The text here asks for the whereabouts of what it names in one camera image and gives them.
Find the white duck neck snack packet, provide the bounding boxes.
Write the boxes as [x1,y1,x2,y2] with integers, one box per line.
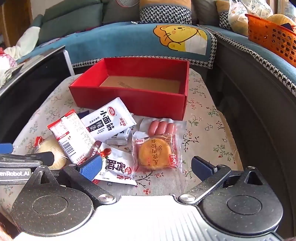
[88,141,137,186]

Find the blue wafer biscuit packet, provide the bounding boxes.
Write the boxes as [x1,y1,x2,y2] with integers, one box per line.
[77,110,90,119]

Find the houndstooth orange pillow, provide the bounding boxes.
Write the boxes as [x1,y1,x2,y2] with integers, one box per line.
[215,0,232,31]
[138,0,192,25]

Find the white bun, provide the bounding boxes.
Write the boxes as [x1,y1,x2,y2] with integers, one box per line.
[33,135,69,170]

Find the black glass coffee table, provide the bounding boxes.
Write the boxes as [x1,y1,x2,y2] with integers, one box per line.
[1,46,74,144]

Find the red white long snack packet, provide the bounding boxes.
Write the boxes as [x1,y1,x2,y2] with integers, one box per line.
[48,109,95,165]

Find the orange plastic basket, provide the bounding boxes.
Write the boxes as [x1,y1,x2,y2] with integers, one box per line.
[246,14,296,66]

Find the green sofa cushion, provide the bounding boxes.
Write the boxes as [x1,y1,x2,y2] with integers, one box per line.
[38,1,103,45]

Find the mooncake pastry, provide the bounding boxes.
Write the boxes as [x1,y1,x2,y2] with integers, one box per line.
[132,132,182,171]

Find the white Kaprons wafer packet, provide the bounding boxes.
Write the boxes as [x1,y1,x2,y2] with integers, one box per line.
[105,128,131,146]

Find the white plastic bag on sofa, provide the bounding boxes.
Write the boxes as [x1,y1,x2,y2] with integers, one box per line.
[228,0,273,37]

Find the white spicy gluten strip packet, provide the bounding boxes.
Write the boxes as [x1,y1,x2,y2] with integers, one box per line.
[81,97,137,142]

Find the red cardboard box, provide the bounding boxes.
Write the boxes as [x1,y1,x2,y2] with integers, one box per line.
[69,57,190,121]

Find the white bag on table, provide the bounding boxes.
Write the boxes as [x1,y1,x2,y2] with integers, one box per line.
[0,48,17,86]

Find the vacuum packed mini sausages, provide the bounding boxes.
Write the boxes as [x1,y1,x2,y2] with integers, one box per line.
[135,118,187,139]

